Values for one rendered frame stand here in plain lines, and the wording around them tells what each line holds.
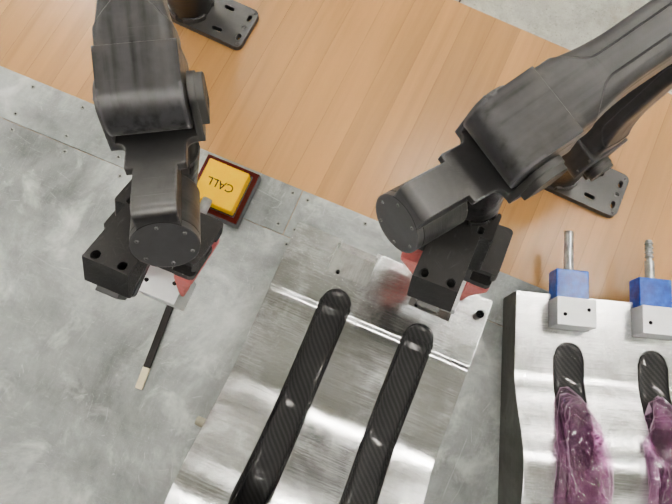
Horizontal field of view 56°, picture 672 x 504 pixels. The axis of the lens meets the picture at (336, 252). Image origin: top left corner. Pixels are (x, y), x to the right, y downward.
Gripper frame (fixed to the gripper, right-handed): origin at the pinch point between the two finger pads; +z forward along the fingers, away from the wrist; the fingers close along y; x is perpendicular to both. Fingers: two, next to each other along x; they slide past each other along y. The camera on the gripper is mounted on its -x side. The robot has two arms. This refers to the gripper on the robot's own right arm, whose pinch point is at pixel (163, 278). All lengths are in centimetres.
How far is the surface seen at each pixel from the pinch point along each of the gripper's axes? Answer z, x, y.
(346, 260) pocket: 2.3, 14.9, 17.8
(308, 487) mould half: 9.5, -11.4, 23.6
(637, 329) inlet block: -1, 20, 55
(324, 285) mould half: 2.1, 9.5, 16.5
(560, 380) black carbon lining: 5, 12, 48
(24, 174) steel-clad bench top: 10.2, 14.0, -28.7
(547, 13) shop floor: 25, 159, 43
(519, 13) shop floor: 27, 156, 35
